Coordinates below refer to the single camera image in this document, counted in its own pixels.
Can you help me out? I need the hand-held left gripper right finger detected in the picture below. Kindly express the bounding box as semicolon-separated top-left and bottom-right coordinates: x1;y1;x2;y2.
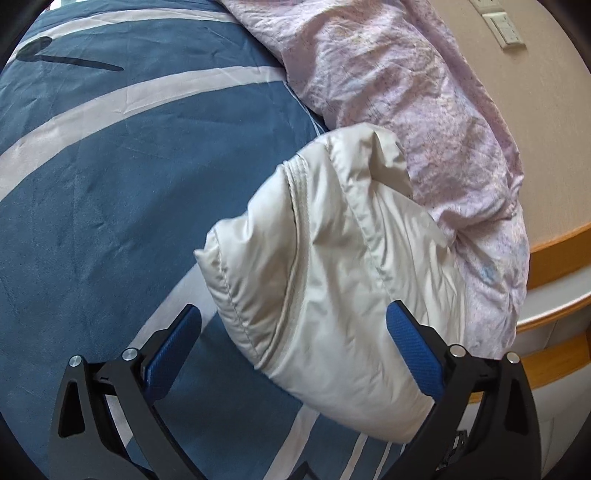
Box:
383;300;543;480

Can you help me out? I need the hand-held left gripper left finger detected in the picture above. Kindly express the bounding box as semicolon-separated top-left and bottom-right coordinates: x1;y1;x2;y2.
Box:
48;304;208;480

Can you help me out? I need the beige quilted down jacket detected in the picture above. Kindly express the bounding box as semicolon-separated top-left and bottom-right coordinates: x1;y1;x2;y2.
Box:
194;122;467;446

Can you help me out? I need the blue white striped bed sheet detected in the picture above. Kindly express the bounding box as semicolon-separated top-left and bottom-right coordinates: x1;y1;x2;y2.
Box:
0;0;416;480

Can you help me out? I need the pink floral quilt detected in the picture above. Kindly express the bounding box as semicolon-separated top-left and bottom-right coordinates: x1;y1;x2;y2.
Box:
219;0;532;361

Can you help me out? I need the wooden wall panel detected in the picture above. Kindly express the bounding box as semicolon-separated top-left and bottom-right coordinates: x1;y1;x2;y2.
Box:
530;225;591;292

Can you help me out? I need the white light switch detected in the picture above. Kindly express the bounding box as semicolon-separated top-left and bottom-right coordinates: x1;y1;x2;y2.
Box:
481;11;527;51

